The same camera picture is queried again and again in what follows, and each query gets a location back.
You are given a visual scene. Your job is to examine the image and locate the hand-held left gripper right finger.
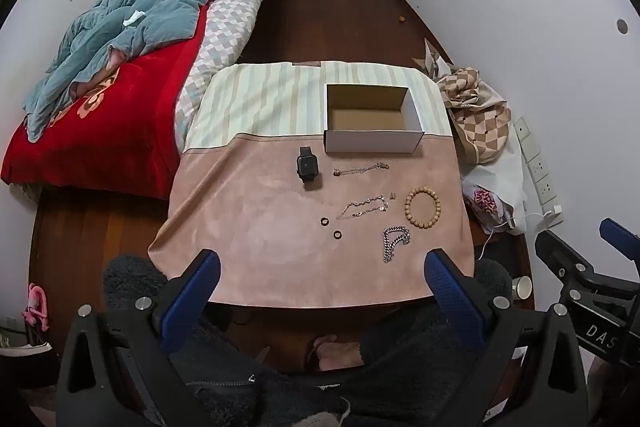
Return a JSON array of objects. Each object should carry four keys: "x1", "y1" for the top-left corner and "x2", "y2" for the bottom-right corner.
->
[{"x1": 424, "y1": 248, "x2": 588, "y2": 427}]

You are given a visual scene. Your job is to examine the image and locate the person's bare foot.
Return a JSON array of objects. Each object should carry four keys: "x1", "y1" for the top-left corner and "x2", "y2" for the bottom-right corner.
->
[{"x1": 316, "y1": 340, "x2": 364, "y2": 371}]

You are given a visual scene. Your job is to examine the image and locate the person's dark fleece pants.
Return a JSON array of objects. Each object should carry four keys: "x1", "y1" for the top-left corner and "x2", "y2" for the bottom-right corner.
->
[{"x1": 102, "y1": 254, "x2": 516, "y2": 427}]

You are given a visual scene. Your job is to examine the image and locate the silver link bracelet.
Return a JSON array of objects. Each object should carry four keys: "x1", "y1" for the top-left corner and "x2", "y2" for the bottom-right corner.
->
[{"x1": 336, "y1": 193, "x2": 391, "y2": 221}]

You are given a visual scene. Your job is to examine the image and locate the white plastic bag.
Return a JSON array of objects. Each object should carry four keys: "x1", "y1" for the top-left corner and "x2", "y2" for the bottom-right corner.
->
[{"x1": 460, "y1": 127, "x2": 529, "y2": 236}]

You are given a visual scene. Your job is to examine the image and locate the thin silver necklace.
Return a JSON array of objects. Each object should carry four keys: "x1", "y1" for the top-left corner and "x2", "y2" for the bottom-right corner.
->
[{"x1": 332, "y1": 162, "x2": 390, "y2": 178}]

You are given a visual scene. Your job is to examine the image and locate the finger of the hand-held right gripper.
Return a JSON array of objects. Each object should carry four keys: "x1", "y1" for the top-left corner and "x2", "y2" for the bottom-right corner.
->
[
  {"x1": 534, "y1": 230, "x2": 608, "y2": 293},
  {"x1": 600, "y1": 218, "x2": 640, "y2": 260}
]

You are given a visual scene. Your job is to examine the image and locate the pink and striped tablecloth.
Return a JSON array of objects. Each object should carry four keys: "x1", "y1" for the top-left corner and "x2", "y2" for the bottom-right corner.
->
[{"x1": 148, "y1": 61, "x2": 476, "y2": 310}]

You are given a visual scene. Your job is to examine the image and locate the bed with red blanket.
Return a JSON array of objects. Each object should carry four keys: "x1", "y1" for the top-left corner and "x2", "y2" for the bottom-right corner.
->
[{"x1": 0, "y1": 0, "x2": 261, "y2": 201}]

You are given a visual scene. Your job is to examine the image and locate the wooden bead bracelet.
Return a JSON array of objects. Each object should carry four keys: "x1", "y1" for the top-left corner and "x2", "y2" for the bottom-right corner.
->
[{"x1": 404, "y1": 187, "x2": 442, "y2": 228}]

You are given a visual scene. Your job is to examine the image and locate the white charger cable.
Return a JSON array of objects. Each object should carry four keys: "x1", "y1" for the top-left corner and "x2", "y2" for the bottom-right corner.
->
[{"x1": 470, "y1": 205, "x2": 562, "y2": 269}]

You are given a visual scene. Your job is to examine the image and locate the brown checkered cloth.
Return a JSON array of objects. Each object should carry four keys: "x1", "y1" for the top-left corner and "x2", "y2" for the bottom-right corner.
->
[{"x1": 412, "y1": 38, "x2": 512, "y2": 165}]

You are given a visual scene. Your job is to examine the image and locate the pink toy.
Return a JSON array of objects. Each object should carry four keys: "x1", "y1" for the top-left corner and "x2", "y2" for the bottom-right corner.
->
[{"x1": 22, "y1": 283, "x2": 49, "y2": 333}]

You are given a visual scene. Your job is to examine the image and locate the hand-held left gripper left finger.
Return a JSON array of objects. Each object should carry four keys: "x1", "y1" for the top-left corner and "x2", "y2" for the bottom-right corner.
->
[{"x1": 55, "y1": 248, "x2": 223, "y2": 427}]

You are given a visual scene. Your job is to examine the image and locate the teal quilt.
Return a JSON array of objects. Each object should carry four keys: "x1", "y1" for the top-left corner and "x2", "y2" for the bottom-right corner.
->
[{"x1": 22, "y1": 0, "x2": 286, "y2": 142}]

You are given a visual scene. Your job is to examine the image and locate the cardboard box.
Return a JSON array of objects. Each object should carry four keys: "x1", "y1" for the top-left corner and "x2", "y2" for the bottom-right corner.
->
[{"x1": 323, "y1": 83, "x2": 426, "y2": 155}]

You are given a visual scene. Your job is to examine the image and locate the thick silver chain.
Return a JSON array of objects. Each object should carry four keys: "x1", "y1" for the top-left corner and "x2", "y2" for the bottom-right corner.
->
[{"x1": 382, "y1": 227, "x2": 412, "y2": 264}]

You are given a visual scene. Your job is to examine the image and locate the white power strip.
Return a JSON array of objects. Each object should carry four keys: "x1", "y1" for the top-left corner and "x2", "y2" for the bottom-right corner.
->
[{"x1": 514, "y1": 117, "x2": 564, "y2": 228}]

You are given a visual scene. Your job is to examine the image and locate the white cup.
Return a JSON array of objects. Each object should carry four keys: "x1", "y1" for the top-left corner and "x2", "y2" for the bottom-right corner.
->
[{"x1": 511, "y1": 277, "x2": 534, "y2": 301}]

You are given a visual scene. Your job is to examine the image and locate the black smartwatch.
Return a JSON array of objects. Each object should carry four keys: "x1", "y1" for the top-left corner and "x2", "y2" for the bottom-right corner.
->
[{"x1": 296, "y1": 147, "x2": 317, "y2": 182}]

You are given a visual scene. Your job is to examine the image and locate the checkered bed sheet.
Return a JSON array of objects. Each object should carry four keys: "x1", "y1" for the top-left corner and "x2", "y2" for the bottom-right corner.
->
[{"x1": 175, "y1": 0, "x2": 279, "y2": 152}]

